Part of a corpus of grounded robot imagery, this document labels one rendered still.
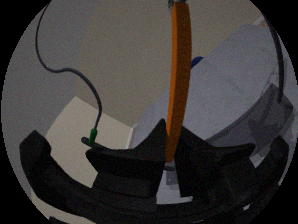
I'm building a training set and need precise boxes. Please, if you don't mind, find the orange handle with grey loop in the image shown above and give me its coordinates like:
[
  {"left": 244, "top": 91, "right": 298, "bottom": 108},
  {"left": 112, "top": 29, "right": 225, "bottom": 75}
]
[{"left": 164, "top": 0, "right": 192, "bottom": 163}]

